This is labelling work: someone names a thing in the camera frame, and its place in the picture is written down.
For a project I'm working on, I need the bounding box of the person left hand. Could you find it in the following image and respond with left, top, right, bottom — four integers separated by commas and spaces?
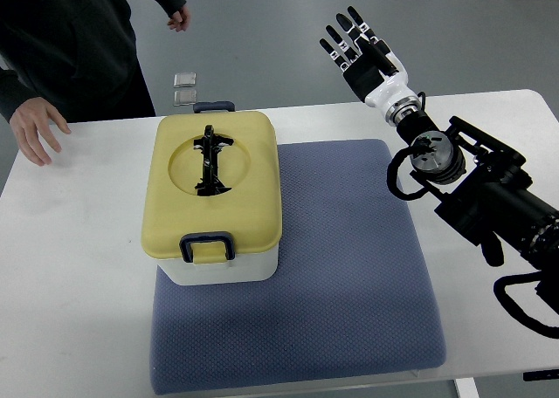
9, 97, 72, 167

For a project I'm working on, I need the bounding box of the person right hand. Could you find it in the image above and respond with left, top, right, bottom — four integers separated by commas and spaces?
167, 5, 191, 32

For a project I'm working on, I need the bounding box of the upper floor metal plate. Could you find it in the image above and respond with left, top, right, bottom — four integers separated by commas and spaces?
173, 72, 197, 88

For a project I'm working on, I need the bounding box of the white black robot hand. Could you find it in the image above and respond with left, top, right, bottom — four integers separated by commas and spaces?
320, 6, 424, 127

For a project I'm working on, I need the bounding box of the person dark clothed body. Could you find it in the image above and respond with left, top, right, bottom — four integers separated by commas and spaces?
0, 0, 188, 125

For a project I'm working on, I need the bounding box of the white storage box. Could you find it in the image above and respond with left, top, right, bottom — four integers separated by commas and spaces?
156, 242, 279, 285

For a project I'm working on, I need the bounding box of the yellow box lid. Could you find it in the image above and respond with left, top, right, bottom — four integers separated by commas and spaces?
141, 111, 282, 264

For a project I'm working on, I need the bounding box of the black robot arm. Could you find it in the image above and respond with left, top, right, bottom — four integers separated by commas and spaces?
387, 107, 558, 339

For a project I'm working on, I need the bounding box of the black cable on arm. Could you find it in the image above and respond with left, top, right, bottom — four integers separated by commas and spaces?
386, 147, 433, 201

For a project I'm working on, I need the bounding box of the blue grey cushion mat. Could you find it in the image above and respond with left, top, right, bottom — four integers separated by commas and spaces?
150, 139, 446, 395

